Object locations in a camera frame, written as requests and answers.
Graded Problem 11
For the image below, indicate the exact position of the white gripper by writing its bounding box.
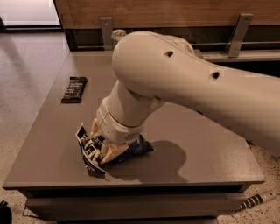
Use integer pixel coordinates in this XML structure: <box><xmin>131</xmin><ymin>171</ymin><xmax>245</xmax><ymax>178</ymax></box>
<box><xmin>90</xmin><ymin>99</ymin><xmax>144</xmax><ymax>165</ymax></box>

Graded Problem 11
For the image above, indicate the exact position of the blue chip bag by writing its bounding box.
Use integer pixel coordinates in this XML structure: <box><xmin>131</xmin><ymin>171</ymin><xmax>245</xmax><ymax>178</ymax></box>
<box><xmin>75</xmin><ymin>124</ymin><xmax>154</xmax><ymax>174</ymax></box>

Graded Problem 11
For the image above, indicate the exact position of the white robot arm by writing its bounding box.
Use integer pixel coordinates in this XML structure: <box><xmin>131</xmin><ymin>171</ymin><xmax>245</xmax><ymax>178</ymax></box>
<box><xmin>96</xmin><ymin>31</ymin><xmax>280</xmax><ymax>155</ymax></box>

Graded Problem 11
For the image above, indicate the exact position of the white 7up can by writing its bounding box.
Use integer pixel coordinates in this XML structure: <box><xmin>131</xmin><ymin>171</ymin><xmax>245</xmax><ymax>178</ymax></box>
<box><xmin>111</xmin><ymin>29</ymin><xmax>127</xmax><ymax>47</ymax></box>

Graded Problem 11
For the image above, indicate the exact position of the black snack bar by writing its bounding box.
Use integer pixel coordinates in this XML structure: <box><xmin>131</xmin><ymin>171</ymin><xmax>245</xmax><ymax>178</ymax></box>
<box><xmin>61</xmin><ymin>77</ymin><xmax>88</xmax><ymax>103</ymax></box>

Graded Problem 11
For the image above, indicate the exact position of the table drawer front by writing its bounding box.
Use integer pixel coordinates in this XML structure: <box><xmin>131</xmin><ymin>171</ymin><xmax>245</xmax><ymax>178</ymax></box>
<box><xmin>26</xmin><ymin>193</ymin><xmax>245</xmax><ymax>221</ymax></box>

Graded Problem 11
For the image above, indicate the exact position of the black object bottom left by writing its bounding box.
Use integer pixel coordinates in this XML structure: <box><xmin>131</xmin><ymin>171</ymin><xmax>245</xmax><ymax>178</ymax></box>
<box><xmin>0</xmin><ymin>200</ymin><xmax>12</xmax><ymax>224</ymax></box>

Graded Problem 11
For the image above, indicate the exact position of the left metal bracket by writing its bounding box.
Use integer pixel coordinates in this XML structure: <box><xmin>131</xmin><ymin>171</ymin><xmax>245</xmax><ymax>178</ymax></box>
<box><xmin>100</xmin><ymin>17</ymin><xmax>113</xmax><ymax>51</ymax></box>

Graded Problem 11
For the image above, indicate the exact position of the metal bracket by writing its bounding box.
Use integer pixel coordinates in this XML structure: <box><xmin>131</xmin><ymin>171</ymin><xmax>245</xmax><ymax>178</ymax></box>
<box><xmin>225</xmin><ymin>13</ymin><xmax>253</xmax><ymax>58</ymax></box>
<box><xmin>100</xmin><ymin>17</ymin><xmax>113</xmax><ymax>51</ymax></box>

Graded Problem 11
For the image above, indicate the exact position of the striped cable on floor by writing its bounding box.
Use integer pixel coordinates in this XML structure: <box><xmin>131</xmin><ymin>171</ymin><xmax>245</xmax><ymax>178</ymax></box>
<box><xmin>233</xmin><ymin>190</ymin><xmax>278</xmax><ymax>214</ymax></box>

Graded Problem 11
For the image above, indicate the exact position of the right metal bracket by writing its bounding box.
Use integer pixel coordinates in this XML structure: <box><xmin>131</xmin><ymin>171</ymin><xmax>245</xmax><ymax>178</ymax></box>
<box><xmin>225</xmin><ymin>13</ymin><xmax>253</xmax><ymax>58</ymax></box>

